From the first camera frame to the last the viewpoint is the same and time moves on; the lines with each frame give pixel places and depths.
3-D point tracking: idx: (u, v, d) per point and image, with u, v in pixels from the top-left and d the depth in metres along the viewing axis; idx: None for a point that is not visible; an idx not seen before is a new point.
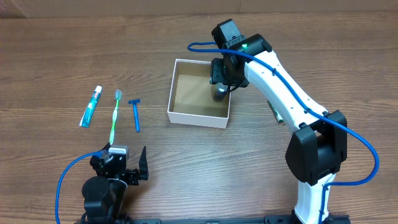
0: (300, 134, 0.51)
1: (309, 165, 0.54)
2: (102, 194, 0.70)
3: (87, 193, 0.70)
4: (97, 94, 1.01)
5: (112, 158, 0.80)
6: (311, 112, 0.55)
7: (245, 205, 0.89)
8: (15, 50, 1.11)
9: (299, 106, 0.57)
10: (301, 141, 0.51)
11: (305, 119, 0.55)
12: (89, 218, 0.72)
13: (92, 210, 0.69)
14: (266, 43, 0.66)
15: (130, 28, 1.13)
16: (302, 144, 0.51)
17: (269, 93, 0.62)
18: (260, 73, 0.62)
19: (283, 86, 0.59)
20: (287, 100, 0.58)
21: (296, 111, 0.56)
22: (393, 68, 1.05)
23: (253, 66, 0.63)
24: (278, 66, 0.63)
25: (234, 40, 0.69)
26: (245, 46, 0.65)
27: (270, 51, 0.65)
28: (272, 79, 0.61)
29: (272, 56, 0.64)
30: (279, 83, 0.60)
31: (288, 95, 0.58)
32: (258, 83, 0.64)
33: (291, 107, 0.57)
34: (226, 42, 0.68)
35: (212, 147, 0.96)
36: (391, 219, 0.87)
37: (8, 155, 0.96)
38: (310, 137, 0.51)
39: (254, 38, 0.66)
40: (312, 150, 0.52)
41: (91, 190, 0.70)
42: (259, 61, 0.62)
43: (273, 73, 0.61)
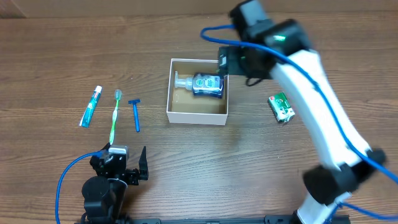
0: (341, 178, 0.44)
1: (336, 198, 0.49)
2: (102, 195, 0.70)
3: (87, 192, 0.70)
4: (97, 94, 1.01)
5: (112, 157, 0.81)
6: (355, 150, 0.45)
7: (245, 205, 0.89)
8: (15, 50, 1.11)
9: (341, 139, 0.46)
10: (338, 186, 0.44)
11: (346, 158, 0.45)
12: (89, 218, 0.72)
13: (92, 210, 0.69)
14: (302, 32, 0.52)
15: (130, 28, 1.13)
16: (340, 190, 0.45)
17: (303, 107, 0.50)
18: (297, 84, 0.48)
19: (324, 106, 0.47)
20: (326, 127, 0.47)
21: (335, 145, 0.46)
22: (393, 68, 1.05)
23: (288, 71, 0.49)
24: (319, 75, 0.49)
25: (259, 25, 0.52)
26: (280, 37, 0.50)
27: (311, 52, 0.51)
28: (311, 93, 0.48)
29: (314, 60, 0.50)
30: (321, 101, 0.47)
31: (329, 120, 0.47)
32: (287, 88, 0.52)
33: (331, 140, 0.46)
34: (250, 28, 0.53)
35: (212, 147, 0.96)
36: None
37: (8, 155, 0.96)
38: (349, 183, 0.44)
39: (289, 25, 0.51)
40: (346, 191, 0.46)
41: (91, 190, 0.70)
42: (298, 68, 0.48)
43: (314, 88, 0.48)
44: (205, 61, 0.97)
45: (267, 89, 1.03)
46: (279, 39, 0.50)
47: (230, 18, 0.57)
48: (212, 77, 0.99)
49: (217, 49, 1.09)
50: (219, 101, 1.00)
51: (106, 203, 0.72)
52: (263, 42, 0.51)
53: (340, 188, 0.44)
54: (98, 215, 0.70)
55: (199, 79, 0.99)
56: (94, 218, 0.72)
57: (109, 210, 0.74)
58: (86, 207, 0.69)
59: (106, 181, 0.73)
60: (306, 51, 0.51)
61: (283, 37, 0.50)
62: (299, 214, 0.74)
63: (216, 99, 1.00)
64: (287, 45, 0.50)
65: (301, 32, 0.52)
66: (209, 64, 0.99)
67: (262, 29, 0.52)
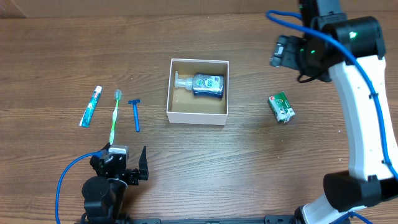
0: (366, 188, 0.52)
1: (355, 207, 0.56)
2: (102, 195, 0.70)
3: (87, 193, 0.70)
4: (97, 94, 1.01)
5: (112, 157, 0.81)
6: (390, 167, 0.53)
7: (245, 205, 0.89)
8: (15, 50, 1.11)
9: (380, 152, 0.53)
10: (362, 196, 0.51)
11: (378, 172, 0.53)
12: (89, 218, 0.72)
13: (92, 210, 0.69)
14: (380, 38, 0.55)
15: (130, 28, 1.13)
16: (362, 200, 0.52)
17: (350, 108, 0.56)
18: (356, 89, 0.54)
19: (374, 115, 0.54)
20: (370, 137, 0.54)
21: (373, 155, 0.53)
22: (393, 68, 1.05)
23: (349, 74, 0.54)
24: (380, 86, 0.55)
25: (331, 17, 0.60)
26: (354, 35, 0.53)
27: (380, 60, 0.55)
28: (367, 101, 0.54)
29: (379, 71, 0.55)
30: (373, 110, 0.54)
31: (375, 130, 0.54)
32: (342, 87, 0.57)
33: (370, 150, 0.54)
34: (319, 17, 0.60)
35: (212, 147, 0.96)
36: (391, 219, 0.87)
37: (7, 156, 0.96)
38: (372, 195, 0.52)
39: (367, 24, 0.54)
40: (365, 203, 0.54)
41: (91, 190, 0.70)
42: (364, 74, 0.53)
43: (371, 97, 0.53)
44: (206, 61, 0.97)
45: (267, 89, 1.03)
46: (351, 35, 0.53)
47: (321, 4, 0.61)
48: (212, 78, 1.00)
49: (217, 50, 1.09)
50: (219, 101, 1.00)
51: (106, 203, 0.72)
52: (336, 33, 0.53)
53: (362, 198, 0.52)
54: (99, 215, 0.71)
55: (199, 79, 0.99)
56: (94, 218, 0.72)
57: (109, 210, 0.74)
58: (86, 207, 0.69)
59: (106, 181, 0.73)
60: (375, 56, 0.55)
61: (355, 35, 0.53)
62: (303, 211, 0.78)
63: (216, 100, 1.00)
64: (357, 42, 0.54)
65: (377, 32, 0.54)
66: (209, 64, 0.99)
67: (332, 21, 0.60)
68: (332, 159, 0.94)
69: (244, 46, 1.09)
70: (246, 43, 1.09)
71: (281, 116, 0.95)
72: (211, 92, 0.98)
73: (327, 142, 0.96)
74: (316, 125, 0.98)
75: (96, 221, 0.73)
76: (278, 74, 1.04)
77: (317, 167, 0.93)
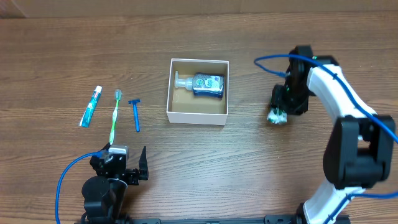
0: (343, 119, 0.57)
1: (347, 156, 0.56)
2: (102, 194, 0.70)
3: (87, 192, 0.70)
4: (97, 94, 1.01)
5: (112, 157, 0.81)
6: (360, 107, 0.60)
7: (245, 205, 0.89)
8: (15, 50, 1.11)
9: (350, 104, 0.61)
10: (342, 124, 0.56)
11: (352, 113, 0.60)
12: (89, 218, 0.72)
13: (92, 210, 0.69)
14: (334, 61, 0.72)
15: (130, 27, 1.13)
16: (342, 128, 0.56)
17: (325, 93, 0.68)
18: (322, 77, 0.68)
19: (340, 87, 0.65)
20: (340, 98, 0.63)
21: (346, 106, 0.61)
22: (393, 68, 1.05)
23: (314, 71, 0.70)
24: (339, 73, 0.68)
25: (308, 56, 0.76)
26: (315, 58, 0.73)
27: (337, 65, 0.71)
28: (331, 81, 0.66)
29: (337, 68, 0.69)
30: (338, 84, 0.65)
31: (342, 94, 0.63)
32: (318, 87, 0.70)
33: (342, 104, 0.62)
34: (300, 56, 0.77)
35: (212, 147, 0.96)
36: (391, 219, 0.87)
37: (7, 155, 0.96)
38: (351, 126, 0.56)
39: (327, 56, 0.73)
40: (351, 139, 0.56)
41: (91, 190, 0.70)
42: (322, 66, 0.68)
43: (334, 77, 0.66)
44: (206, 61, 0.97)
45: (267, 89, 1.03)
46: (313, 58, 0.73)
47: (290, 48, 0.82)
48: (212, 77, 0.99)
49: (217, 49, 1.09)
50: (219, 101, 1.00)
51: (106, 203, 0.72)
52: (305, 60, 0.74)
53: (342, 127, 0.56)
54: (99, 215, 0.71)
55: (199, 79, 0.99)
56: (94, 218, 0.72)
57: (109, 210, 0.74)
58: (86, 208, 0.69)
59: (106, 180, 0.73)
60: (333, 65, 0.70)
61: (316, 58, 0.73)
62: (305, 206, 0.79)
63: (216, 99, 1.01)
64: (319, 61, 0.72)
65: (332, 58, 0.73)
66: (209, 64, 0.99)
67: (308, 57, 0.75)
68: None
69: (244, 46, 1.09)
70: (246, 43, 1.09)
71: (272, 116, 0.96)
72: (211, 92, 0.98)
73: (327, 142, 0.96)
74: (316, 125, 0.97)
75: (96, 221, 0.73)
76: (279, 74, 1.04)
77: (317, 167, 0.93)
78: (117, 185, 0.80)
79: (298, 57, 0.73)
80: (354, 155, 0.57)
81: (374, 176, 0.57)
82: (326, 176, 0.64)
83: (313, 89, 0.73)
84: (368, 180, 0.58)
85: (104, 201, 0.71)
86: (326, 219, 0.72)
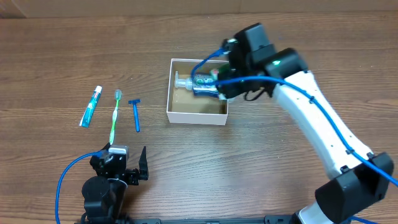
0: (343, 180, 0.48)
1: (348, 209, 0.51)
2: (102, 194, 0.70)
3: (87, 192, 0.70)
4: (97, 94, 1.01)
5: (112, 157, 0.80)
6: (354, 154, 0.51)
7: (245, 205, 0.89)
8: (15, 50, 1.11)
9: (341, 145, 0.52)
10: (343, 190, 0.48)
11: (347, 162, 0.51)
12: (89, 218, 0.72)
13: (92, 210, 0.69)
14: (300, 59, 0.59)
15: (130, 27, 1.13)
16: (344, 192, 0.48)
17: (300, 117, 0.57)
18: (296, 100, 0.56)
19: (321, 116, 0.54)
20: (325, 135, 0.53)
21: (336, 150, 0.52)
22: (393, 68, 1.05)
23: (286, 91, 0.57)
24: (316, 91, 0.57)
25: (262, 50, 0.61)
26: (277, 63, 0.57)
27: (306, 71, 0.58)
28: (310, 107, 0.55)
29: (308, 78, 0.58)
30: (318, 112, 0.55)
31: (326, 127, 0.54)
32: (291, 107, 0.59)
33: (331, 145, 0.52)
34: (254, 53, 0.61)
35: (212, 147, 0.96)
36: (391, 219, 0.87)
37: (8, 155, 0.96)
38: (352, 185, 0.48)
39: (287, 52, 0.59)
40: (353, 197, 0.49)
41: (91, 190, 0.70)
42: (294, 87, 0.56)
43: (311, 101, 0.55)
44: (206, 61, 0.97)
45: None
46: (276, 64, 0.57)
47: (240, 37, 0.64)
48: None
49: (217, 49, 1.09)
50: (219, 101, 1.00)
51: (106, 203, 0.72)
52: (264, 67, 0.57)
53: (343, 192, 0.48)
54: (99, 215, 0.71)
55: (199, 79, 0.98)
56: (94, 218, 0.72)
57: (109, 210, 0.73)
58: (86, 208, 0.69)
59: (106, 181, 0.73)
60: (301, 71, 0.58)
61: (279, 63, 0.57)
62: (300, 216, 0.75)
63: (216, 100, 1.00)
64: (282, 68, 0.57)
65: (298, 56, 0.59)
66: (209, 64, 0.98)
67: (263, 55, 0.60)
68: None
69: None
70: None
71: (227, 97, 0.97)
72: (210, 92, 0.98)
73: None
74: None
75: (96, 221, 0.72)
76: None
77: (317, 167, 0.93)
78: (117, 185, 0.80)
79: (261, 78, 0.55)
80: (356, 205, 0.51)
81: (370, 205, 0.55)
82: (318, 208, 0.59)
83: (282, 104, 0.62)
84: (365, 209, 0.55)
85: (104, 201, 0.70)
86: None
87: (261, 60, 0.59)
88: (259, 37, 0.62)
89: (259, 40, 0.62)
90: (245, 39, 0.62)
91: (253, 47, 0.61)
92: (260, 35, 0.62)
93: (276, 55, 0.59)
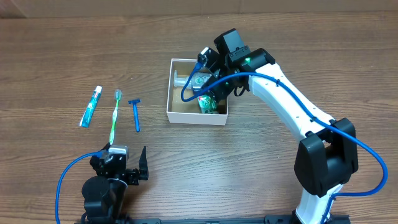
0: (307, 142, 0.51)
1: (319, 173, 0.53)
2: (102, 194, 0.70)
3: (87, 192, 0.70)
4: (97, 94, 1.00)
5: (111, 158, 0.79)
6: (316, 120, 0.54)
7: (245, 205, 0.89)
8: (15, 50, 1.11)
9: (305, 116, 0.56)
10: (308, 150, 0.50)
11: (312, 128, 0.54)
12: (89, 218, 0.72)
13: (92, 211, 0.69)
14: (270, 56, 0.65)
15: (130, 27, 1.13)
16: (310, 153, 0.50)
17: (272, 101, 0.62)
18: (265, 85, 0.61)
19: (287, 95, 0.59)
20: (291, 109, 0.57)
21: (301, 121, 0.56)
22: (393, 68, 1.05)
23: (257, 79, 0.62)
24: (282, 76, 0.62)
25: (237, 51, 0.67)
26: (249, 59, 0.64)
27: (274, 64, 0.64)
28: (277, 89, 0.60)
29: (276, 68, 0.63)
30: (284, 93, 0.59)
31: (291, 103, 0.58)
32: (263, 94, 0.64)
33: (296, 116, 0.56)
34: (230, 54, 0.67)
35: (212, 147, 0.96)
36: (391, 219, 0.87)
37: (8, 155, 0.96)
38: (317, 145, 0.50)
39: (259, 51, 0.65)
40: (321, 157, 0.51)
41: (91, 190, 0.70)
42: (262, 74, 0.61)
43: (277, 84, 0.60)
44: None
45: None
46: (247, 61, 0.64)
47: (216, 43, 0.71)
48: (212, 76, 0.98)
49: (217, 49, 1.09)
50: None
51: (106, 203, 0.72)
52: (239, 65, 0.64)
53: (309, 152, 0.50)
54: (99, 215, 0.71)
55: (199, 78, 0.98)
56: (95, 218, 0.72)
57: (109, 210, 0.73)
58: (86, 208, 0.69)
59: (106, 180, 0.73)
60: (269, 63, 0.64)
61: (250, 60, 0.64)
62: (298, 213, 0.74)
63: None
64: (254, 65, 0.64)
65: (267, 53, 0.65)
66: None
67: (239, 55, 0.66)
68: None
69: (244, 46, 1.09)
70: (246, 43, 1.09)
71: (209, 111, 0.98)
72: None
73: None
74: None
75: (96, 221, 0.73)
76: None
77: None
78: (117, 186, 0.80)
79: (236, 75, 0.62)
80: (326, 168, 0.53)
81: (346, 172, 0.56)
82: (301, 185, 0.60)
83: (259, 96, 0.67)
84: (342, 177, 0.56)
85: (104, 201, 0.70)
86: (320, 219, 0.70)
87: (236, 60, 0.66)
88: (234, 40, 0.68)
89: (235, 43, 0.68)
90: (222, 43, 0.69)
91: (229, 49, 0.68)
92: (236, 38, 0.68)
93: (249, 54, 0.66)
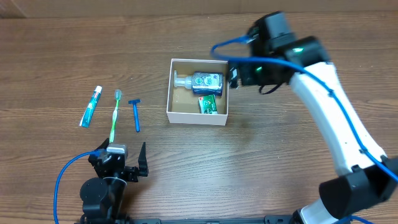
0: (352, 179, 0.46)
1: (352, 207, 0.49)
2: (101, 196, 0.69)
3: (86, 195, 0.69)
4: (97, 94, 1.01)
5: (109, 158, 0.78)
6: (368, 154, 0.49)
7: (245, 205, 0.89)
8: (15, 50, 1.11)
9: (354, 143, 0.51)
10: (352, 188, 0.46)
11: (359, 162, 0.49)
12: (89, 219, 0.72)
13: (92, 214, 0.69)
14: (323, 50, 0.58)
15: (130, 27, 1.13)
16: (352, 191, 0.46)
17: (315, 109, 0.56)
18: (313, 91, 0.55)
19: (338, 110, 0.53)
20: (341, 132, 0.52)
21: (349, 149, 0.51)
22: (393, 68, 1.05)
23: (305, 81, 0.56)
24: (335, 85, 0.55)
25: (281, 38, 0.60)
26: (299, 50, 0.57)
27: (328, 63, 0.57)
28: (328, 100, 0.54)
29: (329, 70, 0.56)
30: (335, 106, 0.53)
31: (342, 123, 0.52)
32: (305, 98, 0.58)
33: (345, 142, 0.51)
34: (273, 40, 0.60)
35: (212, 147, 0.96)
36: (391, 219, 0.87)
37: (8, 155, 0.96)
38: (362, 185, 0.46)
39: (309, 40, 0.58)
40: (360, 196, 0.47)
41: (89, 193, 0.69)
42: (313, 76, 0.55)
43: (330, 94, 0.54)
44: (205, 61, 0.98)
45: (267, 89, 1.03)
46: (298, 51, 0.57)
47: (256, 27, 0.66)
48: (212, 75, 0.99)
49: (217, 49, 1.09)
50: (219, 99, 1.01)
51: (105, 205, 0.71)
52: (282, 53, 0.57)
53: (351, 191, 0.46)
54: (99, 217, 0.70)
55: (198, 78, 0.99)
56: (94, 219, 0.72)
57: (109, 211, 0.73)
58: (85, 211, 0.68)
59: (104, 182, 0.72)
60: (323, 63, 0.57)
61: (301, 50, 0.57)
62: (301, 213, 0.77)
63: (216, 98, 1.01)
64: (303, 57, 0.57)
65: (321, 46, 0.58)
66: (207, 63, 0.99)
67: (282, 42, 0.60)
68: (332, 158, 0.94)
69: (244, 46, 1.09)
70: None
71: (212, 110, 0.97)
72: (209, 90, 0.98)
73: None
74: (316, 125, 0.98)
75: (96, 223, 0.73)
76: None
77: (317, 167, 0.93)
78: (116, 185, 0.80)
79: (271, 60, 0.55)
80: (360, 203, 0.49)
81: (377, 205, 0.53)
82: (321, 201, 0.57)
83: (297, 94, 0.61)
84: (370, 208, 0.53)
85: (103, 203, 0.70)
86: None
87: (282, 46, 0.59)
88: (278, 23, 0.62)
89: (280, 29, 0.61)
90: (265, 27, 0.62)
91: (273, 35, 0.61)
92: (280, 22, 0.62)
93: (296, 42, 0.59)
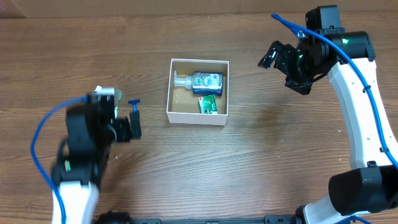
0: (365, 173, 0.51)
1: (358, 203, 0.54)
2: (87, 110, 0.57)
3: (69, 107, 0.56)
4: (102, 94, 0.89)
5: (97, 100, 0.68)
6: (388, 154, 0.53)
7: (245, 205, 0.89)
8: (15, 50, 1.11)
9: (377, 140, 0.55)
10: (362, 181, 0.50)
11: (377, 159, 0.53)
12: (69, 142, 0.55)
13: (76, 126, 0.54)
14: (370, 48, 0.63)
15: (130, 27, 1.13)
16: (362, 184, 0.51)
17: (346, 101, 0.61)
18: (350, 84, 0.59)
19: (369, 106, 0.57)
20: (366, 128, 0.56)
21: (370, 143, 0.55)
22: (393, 68, 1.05)
23: (344, 71, 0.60)
24: (372, 83, 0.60)
25: (331, 29, 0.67)
26: (346, 42, 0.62)
27: (371, 61, 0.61)
28: (360, 94, 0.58)
29: (372, 68, 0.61)
30: (367, 102, 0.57)
31: (369, 119, 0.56)
32: (339, 89, 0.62)
33: (367, 138, 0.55)
34: (322, 29, 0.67)
35: (212, 147, 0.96)
36: (392, 219, 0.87)
37: (7, 155, 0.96)
38: (374, 181, 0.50)
39: (359, 35, 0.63)
40: (369, 193, 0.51)
41: (74, 106, 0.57)
42: (355, 70, 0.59)
43: (364, 89, 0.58)
44: (205, 61, 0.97)
45: (267, 89, 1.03)
46: (344, 42, 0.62)
47: (307, 17, 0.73)
48: (212, 75, 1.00)
49: (217, 50, 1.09)
50: (219, 99, 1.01)
51: (92, 126, 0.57)
52: (331, 39, 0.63)
53: (362, 183, 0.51)
54: (83, 135, 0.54)
55: (198, 78, 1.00)
56: (76, 145, 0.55)
57: (96, 138, 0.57)
58: (67, 124, 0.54)
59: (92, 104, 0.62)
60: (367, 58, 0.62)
61: (347, 41, 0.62)
62: (305, 210, 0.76)
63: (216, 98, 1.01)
64: (349, 48, 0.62)
65: (369, 43, 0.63)
66: (207, 63, 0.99)
67: (332, 33, 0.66)
68: (332, 159, 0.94)
69: (244, 46, 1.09)
70: (246, 43, 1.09)
71: (212, 110, 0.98)
72: (209, 90, 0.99)
73: (327, 142, 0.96)
74: (316, 125, 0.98)
75: (78, 150, 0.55)
76: (278, 74, 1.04)
77: (317, 167, 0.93)
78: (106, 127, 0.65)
79: (319, 37, 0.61)
80: (367, 201, 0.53)
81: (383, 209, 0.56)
82: (330, 197, 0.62)
83: (332, 84, 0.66)
84: (377, 210, 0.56)
85: (90, 119, 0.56)
86: None
87: (331, 34, 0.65)
88: (331, 16, 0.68)
89: (331, 22, 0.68)
90: (318, 15, 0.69)
91: (323, 24, 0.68)
92: (333, 14, 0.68)
93: (347, 33, 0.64)
